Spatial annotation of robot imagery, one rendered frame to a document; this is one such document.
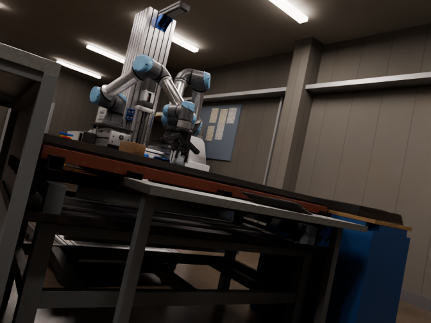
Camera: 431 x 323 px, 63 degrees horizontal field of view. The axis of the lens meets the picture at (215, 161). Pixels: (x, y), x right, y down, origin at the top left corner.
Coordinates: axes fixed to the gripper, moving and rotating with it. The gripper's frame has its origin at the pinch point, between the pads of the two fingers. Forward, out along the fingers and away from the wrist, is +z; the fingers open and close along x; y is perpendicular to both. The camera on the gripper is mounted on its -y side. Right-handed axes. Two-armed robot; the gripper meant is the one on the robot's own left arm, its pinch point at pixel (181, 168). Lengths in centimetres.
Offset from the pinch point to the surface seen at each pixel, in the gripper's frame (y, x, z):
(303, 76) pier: -253, -163, -173
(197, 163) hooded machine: -205, -323, -22
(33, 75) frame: 98, 79, -14
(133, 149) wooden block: 54, 55, -2
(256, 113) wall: -272, -276, -130
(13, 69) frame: 103, 79, -14
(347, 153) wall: -288, -91, -70
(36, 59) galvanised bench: 98, 80, -19
